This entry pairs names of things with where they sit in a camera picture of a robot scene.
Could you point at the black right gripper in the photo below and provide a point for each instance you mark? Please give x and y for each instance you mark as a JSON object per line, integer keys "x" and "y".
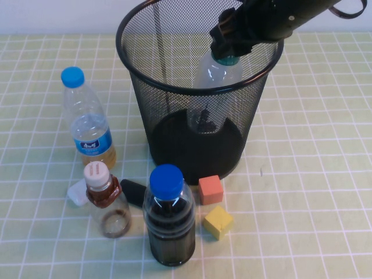
{"x": 261, "y": 20}

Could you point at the clear bottle with pagoda label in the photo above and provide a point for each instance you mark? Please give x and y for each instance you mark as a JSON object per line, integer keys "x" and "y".
{"x": 216, "y": 71}

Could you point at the small bottle with brown label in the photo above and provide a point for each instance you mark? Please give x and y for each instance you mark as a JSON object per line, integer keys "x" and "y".
{"x": 101, "y": 193}

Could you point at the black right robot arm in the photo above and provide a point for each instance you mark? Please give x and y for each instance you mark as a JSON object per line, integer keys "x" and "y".
{"x": 316, "y": 8}

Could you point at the black mesh wastebasket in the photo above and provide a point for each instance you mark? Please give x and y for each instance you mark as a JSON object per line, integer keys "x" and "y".
{"x": 197, "y": 151}

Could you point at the orange cube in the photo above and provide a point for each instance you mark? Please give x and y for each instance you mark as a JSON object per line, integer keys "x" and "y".
{"x": 210, "y": 190}

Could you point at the clear bottle with yellow liquid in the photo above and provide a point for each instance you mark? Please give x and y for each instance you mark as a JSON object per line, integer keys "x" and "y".
{"x": 87, "y": 122}

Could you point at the black oblong case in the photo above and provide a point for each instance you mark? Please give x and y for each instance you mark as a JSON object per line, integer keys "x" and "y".
{"x": 133, "y": 191}

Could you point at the yellow cube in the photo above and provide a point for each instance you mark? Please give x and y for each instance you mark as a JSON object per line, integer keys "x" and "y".
{"x": 218, "y": 222}

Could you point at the dark liquid bottle, blue cap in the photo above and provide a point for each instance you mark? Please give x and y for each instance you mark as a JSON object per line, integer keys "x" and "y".
{"x": 170, "y": 221}

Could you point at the green checked tablecloth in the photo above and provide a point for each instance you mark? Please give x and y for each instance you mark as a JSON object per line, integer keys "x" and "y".
{"x": 319, "y": 232}

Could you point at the white earbud case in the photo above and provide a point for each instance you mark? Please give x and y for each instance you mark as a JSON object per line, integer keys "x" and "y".
{"x": 77, "y": 193}

